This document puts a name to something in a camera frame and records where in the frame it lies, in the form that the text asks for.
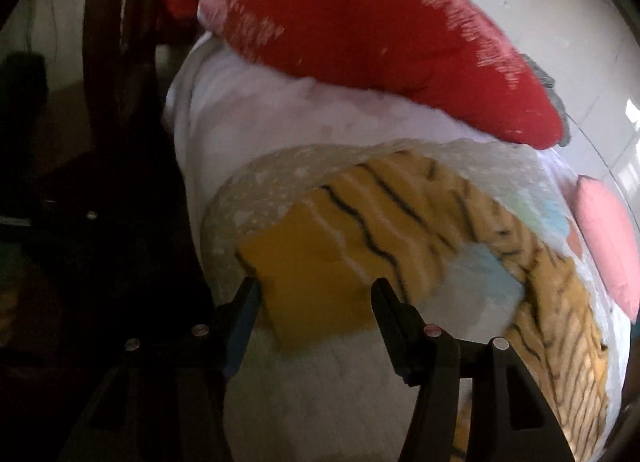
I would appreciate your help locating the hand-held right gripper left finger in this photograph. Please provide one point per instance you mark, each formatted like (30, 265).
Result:
(239, 327)

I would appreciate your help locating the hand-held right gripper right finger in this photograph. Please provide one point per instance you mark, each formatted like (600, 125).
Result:
(395, 327)

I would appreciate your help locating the yellow striped small garment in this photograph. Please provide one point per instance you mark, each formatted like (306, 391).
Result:
(310, 272)

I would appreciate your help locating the pink pillow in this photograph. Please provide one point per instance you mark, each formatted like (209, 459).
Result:
(607, 237)

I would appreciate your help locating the grey fuzzy blanket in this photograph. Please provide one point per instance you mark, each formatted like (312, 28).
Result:
(552, 87)

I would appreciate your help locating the red blanket with white print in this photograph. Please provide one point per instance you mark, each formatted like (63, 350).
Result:
(360, 27)

